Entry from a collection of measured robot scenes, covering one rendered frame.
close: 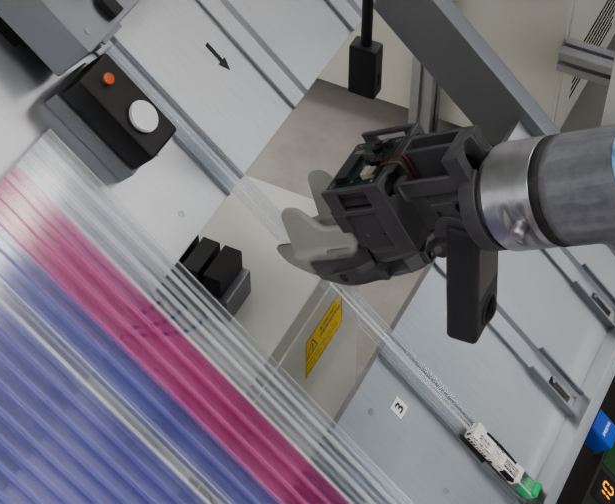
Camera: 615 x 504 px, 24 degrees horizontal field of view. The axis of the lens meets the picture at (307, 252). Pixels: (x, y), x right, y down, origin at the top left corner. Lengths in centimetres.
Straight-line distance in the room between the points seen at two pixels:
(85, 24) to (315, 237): 23
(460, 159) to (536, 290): 37
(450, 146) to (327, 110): 164
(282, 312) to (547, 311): 31
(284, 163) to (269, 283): 102
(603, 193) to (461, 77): 47
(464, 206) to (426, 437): 27
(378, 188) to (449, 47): 38
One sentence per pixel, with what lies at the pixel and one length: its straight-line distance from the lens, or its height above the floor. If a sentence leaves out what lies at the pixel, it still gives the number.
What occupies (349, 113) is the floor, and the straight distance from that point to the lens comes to 262.
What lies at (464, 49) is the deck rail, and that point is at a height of 91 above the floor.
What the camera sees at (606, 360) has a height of 73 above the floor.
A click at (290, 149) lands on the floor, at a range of 255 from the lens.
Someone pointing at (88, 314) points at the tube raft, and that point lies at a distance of 101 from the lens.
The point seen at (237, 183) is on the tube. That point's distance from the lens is 111.
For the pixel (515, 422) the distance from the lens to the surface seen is 126.
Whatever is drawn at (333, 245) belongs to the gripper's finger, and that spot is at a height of 98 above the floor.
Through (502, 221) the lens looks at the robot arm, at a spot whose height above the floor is 108.
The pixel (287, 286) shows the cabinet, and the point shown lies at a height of 62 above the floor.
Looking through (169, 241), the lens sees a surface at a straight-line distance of 108.
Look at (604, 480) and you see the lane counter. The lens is 135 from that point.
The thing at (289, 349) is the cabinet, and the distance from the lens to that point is 150.
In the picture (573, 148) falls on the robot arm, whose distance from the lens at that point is 94.
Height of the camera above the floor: 177
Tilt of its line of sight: 48 degrees down
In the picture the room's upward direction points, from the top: straight up
